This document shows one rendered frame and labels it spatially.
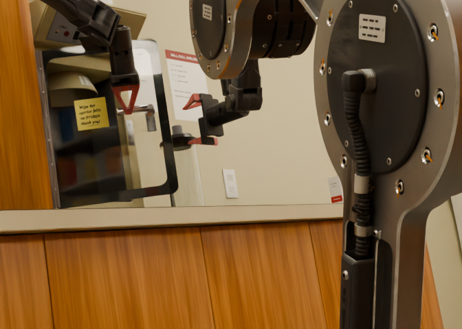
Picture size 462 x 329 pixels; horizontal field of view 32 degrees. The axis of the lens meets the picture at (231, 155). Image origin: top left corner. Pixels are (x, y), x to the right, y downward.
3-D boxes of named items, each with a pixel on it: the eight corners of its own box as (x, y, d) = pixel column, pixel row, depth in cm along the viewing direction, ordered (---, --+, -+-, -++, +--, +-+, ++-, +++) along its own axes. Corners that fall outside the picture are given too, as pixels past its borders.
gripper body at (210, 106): (213, 101, 217) (234, 93, 213) (218, 137, 215) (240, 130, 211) (196, 99, 212) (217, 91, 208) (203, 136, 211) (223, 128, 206)
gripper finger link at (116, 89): (115, 117, 190) (110, 78, 188) (113, 112, 197) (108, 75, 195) (144, 114, 191) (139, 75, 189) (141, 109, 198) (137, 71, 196)
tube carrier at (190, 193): (162, 221, 218) (151, 145, 222) (191, 220, 226) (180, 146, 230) (188, 214, 211) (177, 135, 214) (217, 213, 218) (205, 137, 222)
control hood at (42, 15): (26, 44, 198) (22, 6, 200) (124, 60, 223) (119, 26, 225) (55, 28, 191) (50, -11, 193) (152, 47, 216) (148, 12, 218)
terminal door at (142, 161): (53, 210, 192) (34, 51, 199) (179, 192, 196) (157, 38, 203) (53, 209, 191) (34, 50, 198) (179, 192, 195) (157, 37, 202)
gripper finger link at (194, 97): (191, 102, 223) (216, 93, 217) (194, 127, 222) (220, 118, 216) (174, 100, 218) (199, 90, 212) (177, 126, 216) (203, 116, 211)
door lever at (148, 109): (117, 121, 197) (115, 111, 197) (155, 116, 198) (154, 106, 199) (117, 116, 192) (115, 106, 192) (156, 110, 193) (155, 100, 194)
